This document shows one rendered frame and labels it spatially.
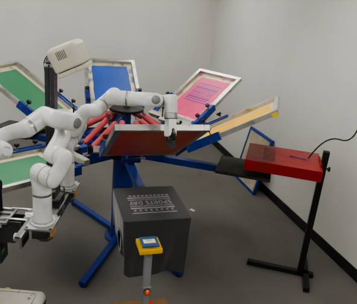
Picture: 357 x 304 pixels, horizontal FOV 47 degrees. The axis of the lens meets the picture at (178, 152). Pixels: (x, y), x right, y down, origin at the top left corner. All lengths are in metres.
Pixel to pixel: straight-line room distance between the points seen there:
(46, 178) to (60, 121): 0.28
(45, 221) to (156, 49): 5.24
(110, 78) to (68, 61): 2.72
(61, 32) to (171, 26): 1.76
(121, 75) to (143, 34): 2.28
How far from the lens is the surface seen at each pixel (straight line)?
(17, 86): 4.19
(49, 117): 1.96
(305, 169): 3.40
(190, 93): 4.52
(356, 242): 4.19
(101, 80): 4.73
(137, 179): 3.26
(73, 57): 2.05
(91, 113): 2.36
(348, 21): 4.31
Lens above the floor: 2.25
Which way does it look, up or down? 20 degrees down
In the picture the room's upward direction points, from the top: 5 degrees clockwise
